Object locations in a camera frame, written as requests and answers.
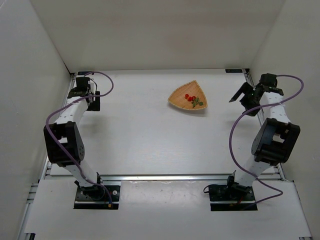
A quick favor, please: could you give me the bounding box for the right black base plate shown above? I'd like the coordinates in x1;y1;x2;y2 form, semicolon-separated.
203;184;258;212

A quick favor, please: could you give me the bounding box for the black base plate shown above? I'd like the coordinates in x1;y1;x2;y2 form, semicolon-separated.
73;181;121;210
203;184;258;212

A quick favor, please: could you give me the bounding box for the front aluminium rail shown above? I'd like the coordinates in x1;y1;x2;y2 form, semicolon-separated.
44;172;282;181

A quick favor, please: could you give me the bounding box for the fake cherry sprig with leaves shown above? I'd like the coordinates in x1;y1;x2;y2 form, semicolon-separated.
187;96;204;108

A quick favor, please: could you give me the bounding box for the left aluminium rail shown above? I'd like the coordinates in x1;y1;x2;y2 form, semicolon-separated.
17;72;77;240

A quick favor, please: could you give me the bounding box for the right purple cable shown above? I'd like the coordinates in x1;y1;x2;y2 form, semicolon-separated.
229;74;305;207

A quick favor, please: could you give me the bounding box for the woven bamboo fruit bowl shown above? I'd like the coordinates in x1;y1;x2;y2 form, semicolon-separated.
168;80;208;111

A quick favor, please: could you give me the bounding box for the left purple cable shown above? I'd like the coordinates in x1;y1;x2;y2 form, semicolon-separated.
46;71;115;210

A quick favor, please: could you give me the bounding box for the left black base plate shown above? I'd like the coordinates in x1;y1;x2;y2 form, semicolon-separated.
73;181;121;210

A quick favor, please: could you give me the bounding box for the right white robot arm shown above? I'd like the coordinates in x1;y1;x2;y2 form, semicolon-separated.
226;73;301;197

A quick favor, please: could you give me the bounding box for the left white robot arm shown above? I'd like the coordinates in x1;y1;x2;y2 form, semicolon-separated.
43;76;106;201

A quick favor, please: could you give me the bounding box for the purple cable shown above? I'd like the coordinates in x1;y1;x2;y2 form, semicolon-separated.
229;74;305;207
46;71;115;210

